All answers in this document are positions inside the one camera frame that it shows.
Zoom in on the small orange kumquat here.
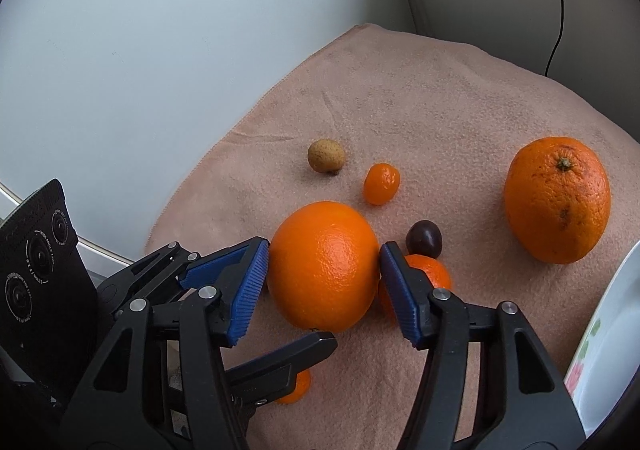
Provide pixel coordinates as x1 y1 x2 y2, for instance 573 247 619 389
276 369 312 404
362 163 400 206

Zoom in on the large smooth orange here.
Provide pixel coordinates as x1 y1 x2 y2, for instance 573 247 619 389
267 201 380 333

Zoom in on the small mandarin with stem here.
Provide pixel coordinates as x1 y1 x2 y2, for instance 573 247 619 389
376 254 452 321

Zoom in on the brown longan fruit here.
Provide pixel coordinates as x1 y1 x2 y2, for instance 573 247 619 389
307 138 346 175

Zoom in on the dark red cherry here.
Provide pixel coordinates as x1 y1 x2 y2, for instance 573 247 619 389
405 220 442 259

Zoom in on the large rough orange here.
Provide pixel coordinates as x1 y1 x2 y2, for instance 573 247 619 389
503 137 612 265

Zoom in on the white floral plate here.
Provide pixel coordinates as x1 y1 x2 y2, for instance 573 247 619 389
564 245 640 435

